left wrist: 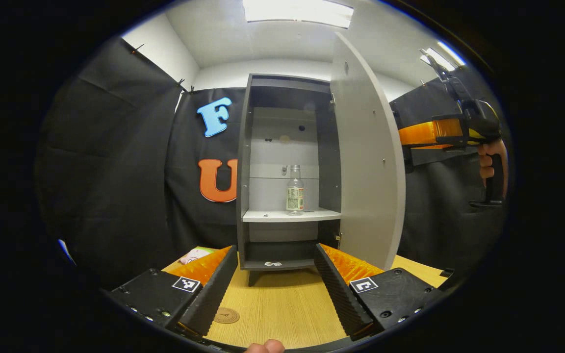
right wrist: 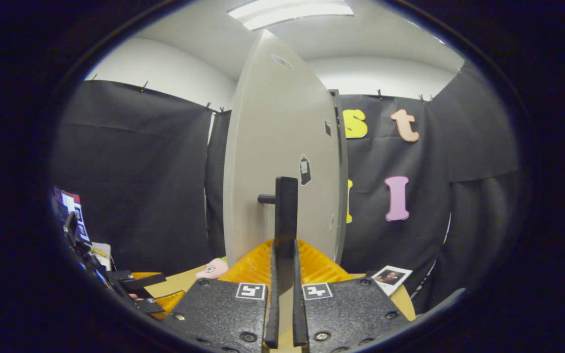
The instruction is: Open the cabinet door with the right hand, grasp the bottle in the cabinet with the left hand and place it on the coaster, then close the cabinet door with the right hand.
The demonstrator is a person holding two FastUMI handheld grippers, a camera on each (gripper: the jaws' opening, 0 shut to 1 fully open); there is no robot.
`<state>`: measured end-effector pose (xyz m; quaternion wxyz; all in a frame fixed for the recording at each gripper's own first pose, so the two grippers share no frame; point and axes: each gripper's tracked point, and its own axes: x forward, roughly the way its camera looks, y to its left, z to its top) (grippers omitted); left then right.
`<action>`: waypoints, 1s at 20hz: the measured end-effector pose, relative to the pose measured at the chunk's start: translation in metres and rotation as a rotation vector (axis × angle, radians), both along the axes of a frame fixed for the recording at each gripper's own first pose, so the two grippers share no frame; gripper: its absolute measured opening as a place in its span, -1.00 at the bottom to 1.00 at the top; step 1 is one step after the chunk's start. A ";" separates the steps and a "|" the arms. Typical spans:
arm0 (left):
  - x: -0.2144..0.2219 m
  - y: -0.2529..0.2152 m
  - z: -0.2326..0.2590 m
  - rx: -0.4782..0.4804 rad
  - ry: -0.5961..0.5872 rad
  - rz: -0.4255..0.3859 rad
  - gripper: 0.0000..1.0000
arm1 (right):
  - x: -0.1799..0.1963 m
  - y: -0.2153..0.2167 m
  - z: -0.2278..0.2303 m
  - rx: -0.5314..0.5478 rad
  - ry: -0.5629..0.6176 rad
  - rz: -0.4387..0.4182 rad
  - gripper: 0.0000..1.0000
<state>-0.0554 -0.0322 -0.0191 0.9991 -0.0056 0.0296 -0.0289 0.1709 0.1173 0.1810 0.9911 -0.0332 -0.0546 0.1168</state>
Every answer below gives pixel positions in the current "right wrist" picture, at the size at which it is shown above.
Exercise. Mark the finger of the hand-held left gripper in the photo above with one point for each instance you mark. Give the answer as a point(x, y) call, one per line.
point(135, 282)
point(150, 306)

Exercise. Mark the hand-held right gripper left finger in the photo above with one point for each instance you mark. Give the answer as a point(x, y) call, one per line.
point(272, 314)

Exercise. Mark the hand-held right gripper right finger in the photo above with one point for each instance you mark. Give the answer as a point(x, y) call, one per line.
point(298, 318)

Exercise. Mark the dark grey cabinet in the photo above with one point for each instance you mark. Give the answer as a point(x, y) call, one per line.
point(343, 171)

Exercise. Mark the light grey cabinet door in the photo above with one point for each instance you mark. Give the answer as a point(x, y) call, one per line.
point(272, 122)

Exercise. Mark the white paper sheet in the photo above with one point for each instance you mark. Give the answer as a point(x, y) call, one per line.
point(101, 255)

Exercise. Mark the red white printed box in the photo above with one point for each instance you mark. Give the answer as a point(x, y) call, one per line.
point(69, 201)

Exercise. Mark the pink plush toy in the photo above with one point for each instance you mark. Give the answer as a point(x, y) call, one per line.
point(212, 269)

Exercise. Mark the black backdrop cloth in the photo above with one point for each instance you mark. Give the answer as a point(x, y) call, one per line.
point(140, 171)

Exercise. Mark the white cover book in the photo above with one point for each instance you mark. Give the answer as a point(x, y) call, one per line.
point(391, 277)

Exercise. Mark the large ceiling light panel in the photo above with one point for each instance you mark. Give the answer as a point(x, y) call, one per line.
point(287, 12)

